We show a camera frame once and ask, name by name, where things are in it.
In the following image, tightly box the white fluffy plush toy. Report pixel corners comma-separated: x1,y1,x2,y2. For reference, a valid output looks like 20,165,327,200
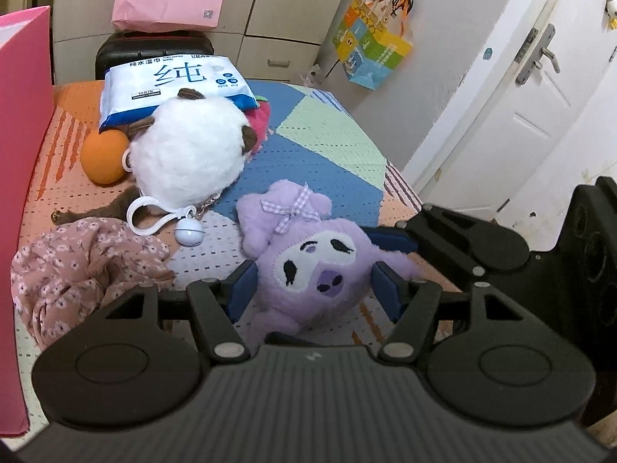
126,88,260,209

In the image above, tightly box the metal door handle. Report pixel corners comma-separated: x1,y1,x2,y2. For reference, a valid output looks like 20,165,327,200
516,23,561,86

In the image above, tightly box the blue white wet wipes pack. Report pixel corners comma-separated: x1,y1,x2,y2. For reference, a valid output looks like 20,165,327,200
99,54,258,132

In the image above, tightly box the orange ball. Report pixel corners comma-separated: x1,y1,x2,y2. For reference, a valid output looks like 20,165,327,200
79,130,129,186

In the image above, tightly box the pink cardboard box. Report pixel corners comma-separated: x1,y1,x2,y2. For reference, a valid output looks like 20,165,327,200
0,6,54,437

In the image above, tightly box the purple plush toy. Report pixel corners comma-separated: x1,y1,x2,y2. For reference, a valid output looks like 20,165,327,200
236,180,421,349

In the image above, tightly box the black suitcase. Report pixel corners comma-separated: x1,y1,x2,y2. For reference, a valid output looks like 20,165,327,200
94,30,214,81

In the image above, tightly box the pink strawberry plush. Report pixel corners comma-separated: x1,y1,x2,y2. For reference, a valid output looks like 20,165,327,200
245,96,271,154

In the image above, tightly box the colourful gift bag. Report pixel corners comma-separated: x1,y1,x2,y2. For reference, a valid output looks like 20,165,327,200
332,0,415,91

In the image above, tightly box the beige wardrobe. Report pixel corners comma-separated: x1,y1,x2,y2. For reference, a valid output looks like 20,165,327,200
52,0,341,84

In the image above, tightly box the white door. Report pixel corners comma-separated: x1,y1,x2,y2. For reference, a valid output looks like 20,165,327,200
419,0,616,220

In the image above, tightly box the pink floral cloth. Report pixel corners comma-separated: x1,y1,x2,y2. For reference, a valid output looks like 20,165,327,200
10,218,176,350

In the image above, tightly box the white clip with ball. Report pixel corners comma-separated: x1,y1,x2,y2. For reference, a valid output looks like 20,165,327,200
126,196,205,248

